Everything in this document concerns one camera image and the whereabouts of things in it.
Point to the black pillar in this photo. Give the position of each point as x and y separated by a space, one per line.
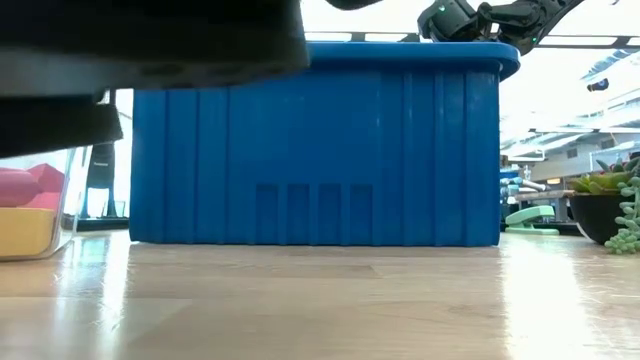
101 165

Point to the artificial succulent in black pot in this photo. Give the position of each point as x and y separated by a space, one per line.
600 200

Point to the red foam block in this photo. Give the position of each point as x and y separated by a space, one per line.
46 201
47 177

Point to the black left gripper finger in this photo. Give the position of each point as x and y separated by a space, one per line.
50 125

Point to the clear plastic block box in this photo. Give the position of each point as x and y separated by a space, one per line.
75 200

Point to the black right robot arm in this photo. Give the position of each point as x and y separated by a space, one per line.
535 20

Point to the large blue plastic bin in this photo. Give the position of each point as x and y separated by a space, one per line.
325 150

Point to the pink foam block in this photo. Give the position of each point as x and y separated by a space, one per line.
17 187

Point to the black ceiling device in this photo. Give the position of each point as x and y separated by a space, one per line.
597 85

